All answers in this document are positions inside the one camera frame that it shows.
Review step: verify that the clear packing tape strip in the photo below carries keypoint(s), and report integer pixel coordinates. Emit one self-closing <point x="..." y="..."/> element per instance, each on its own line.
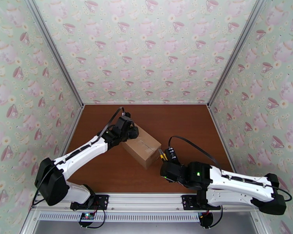
<point x="146" y="144"/>

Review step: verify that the brown cardboard box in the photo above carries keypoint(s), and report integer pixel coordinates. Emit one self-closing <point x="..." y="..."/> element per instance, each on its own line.
<point x="141" y="152"/>

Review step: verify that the black round electronics module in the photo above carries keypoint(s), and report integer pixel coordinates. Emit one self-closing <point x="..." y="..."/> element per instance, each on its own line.
<point x="206" y="221"/>

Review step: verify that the aluminium wall base strip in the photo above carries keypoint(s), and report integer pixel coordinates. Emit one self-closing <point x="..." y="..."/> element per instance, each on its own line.
<point x="220" y="133"/>
<point x="74" y="123"/>

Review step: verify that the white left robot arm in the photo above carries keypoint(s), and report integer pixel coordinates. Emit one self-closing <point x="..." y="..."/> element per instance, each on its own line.
<point x="83" y="151"/>

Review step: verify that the grey metal shelf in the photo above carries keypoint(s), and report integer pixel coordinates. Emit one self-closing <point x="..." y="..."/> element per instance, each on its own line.
<point x="146" y="229"/>

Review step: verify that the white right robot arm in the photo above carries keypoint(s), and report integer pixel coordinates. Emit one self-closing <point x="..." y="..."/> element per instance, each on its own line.
<point x="239" y="184"/>

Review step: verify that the aluminium frame post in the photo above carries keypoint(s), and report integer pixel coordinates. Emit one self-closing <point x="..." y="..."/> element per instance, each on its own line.
<point x="260" y="224"/>
<point x="55" y="50"/>
<point x="28" y="226"/>
<point x="236" y="50"/>

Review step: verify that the small green circuit board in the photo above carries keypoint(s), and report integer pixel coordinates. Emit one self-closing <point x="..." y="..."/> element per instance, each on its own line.
<point x="86" y="217"/>

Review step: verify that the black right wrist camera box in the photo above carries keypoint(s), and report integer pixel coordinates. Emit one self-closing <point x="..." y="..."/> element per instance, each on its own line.
<point x="172" y="155"/>

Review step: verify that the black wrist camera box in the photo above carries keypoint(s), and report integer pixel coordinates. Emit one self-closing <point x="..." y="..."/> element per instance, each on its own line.
<point x="172" y="155"/>
<point x="123" y="123"/>

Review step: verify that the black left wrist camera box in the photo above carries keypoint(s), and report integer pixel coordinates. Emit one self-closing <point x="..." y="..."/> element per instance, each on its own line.
<point x="123" y="123"/>

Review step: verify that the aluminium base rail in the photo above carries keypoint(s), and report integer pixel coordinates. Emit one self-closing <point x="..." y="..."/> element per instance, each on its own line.
<point x="146" y="201"/>

